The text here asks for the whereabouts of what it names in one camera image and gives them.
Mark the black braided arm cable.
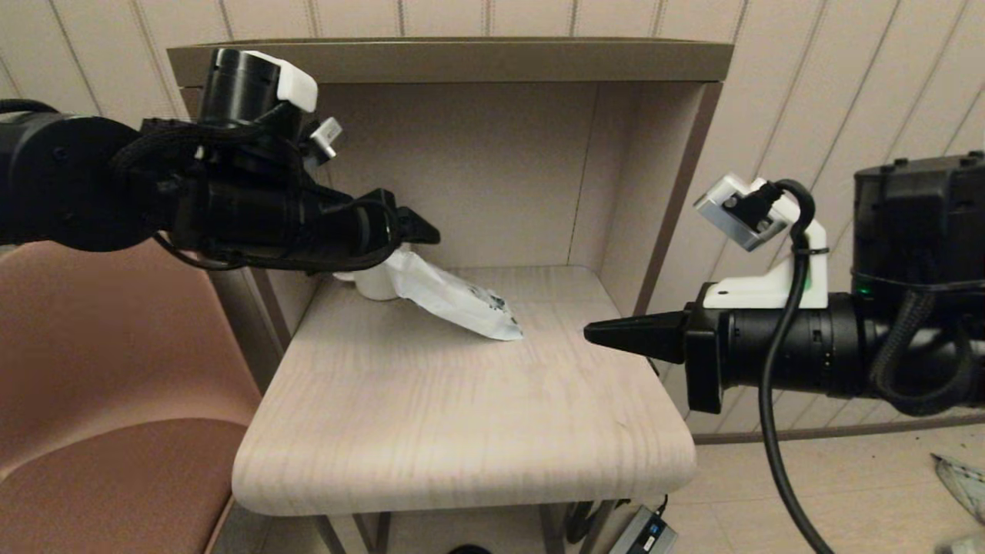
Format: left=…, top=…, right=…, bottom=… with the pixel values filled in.
left=870, top=289, right=980, bottom=417
left=112, top=119, right=302, bottom=182

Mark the dark metal table leg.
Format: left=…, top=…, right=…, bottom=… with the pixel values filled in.
left=539, top=500, right=616, bottom=554
left=316, top=512, right=393, bottom=554

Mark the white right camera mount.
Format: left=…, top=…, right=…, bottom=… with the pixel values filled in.
left=704, top=179, right=830, bottom=310

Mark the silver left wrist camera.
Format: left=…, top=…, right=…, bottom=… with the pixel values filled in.
left=308, top=117, right=345, bottom=166

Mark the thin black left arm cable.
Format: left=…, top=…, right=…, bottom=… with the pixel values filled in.
left=0, top=98, right=61, bottom=118

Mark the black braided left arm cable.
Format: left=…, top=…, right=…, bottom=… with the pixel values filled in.
left=112, top=119, right=302, bottom=182

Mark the pink upholstered chair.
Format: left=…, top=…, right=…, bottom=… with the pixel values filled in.
left=0, top=239, right=266, bottom=554

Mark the grey power adapter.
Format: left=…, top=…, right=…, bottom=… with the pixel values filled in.
left=608, top=506, right=679, bottom=554

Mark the white ribbed ceramic mug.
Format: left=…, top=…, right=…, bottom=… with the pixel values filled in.
left=335, top=265, right=401, bottom=302

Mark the black right camera cable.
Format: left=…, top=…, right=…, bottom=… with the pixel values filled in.
left=723, top=179, right=837, bottom=554

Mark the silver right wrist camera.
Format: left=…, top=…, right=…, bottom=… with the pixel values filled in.
left=693, top=173, right=778, bottom=253

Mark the brown baseboard strip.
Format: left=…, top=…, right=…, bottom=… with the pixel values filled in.
left=693, top=414, right=985, bottom=447

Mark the beige wooden shelf hutch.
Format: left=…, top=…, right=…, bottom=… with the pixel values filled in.
left=167, top=37, right=737, bottom=339

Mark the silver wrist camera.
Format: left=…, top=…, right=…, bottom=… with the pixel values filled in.
left=693, top=173, right=778, bottom=253
left=308, top=117, right=345, bottom=166

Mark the white floral zipper pouch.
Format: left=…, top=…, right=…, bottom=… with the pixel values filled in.
left=385, top=246, right=526, bottom=342

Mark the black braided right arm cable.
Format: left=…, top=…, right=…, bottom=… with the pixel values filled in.
left=870, top=289, right=980, bottom=417

